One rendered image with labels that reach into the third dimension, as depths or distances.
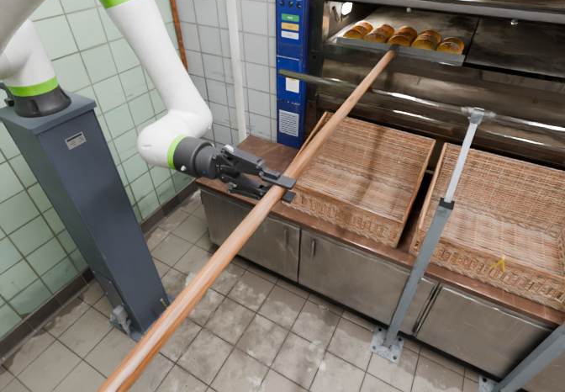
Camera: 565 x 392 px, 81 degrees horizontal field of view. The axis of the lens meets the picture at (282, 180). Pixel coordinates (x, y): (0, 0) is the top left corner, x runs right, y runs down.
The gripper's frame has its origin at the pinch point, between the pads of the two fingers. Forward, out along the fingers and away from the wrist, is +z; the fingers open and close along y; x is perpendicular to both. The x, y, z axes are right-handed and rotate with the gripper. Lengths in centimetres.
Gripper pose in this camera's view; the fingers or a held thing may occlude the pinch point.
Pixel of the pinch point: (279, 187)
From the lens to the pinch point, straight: 72.7
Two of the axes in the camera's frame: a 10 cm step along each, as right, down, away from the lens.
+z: 8.8, 3.0, -3.6
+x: -4.7, 5.6, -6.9
